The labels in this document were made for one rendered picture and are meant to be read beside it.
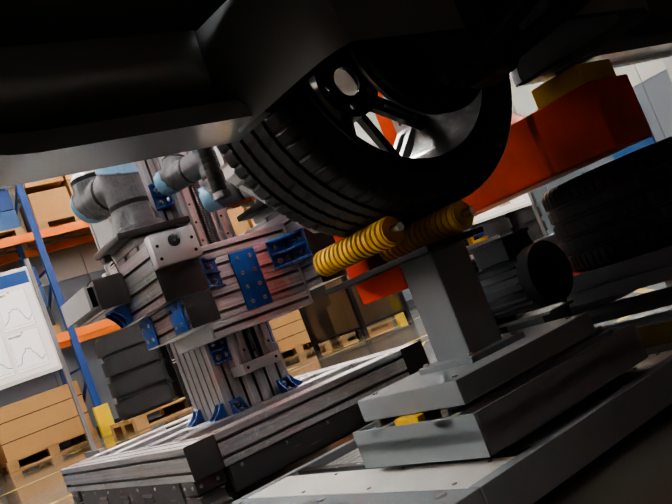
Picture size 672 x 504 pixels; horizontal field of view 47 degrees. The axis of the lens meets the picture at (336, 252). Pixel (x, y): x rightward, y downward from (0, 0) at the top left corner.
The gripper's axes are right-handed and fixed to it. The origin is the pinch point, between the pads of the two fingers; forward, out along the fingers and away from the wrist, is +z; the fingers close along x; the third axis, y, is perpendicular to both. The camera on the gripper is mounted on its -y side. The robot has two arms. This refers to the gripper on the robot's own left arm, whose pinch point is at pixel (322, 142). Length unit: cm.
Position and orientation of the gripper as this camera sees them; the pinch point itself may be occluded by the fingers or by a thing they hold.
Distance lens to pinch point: 205.0
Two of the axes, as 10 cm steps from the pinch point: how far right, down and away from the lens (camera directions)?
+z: 9.2, -3.7, -1.4
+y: 3.6, 9.3, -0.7
